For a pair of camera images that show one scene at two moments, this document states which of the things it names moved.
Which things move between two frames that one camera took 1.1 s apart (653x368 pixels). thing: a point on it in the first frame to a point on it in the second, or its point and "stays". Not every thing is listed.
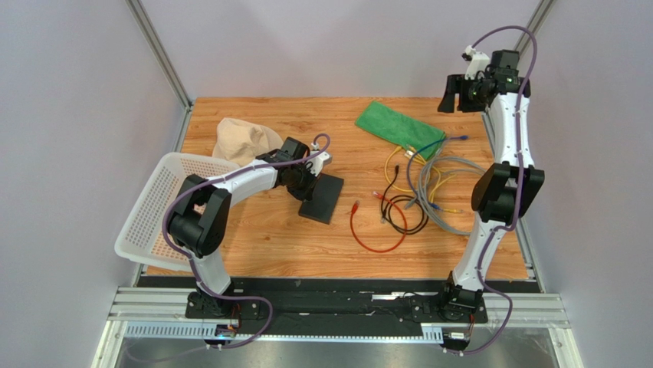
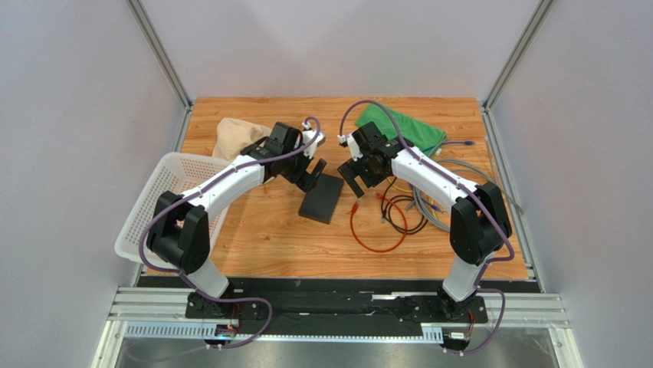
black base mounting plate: [333, 307] stays
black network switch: [326, 191] stays
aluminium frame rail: [161, 314] stays
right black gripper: [464, 95] to [357, 169]
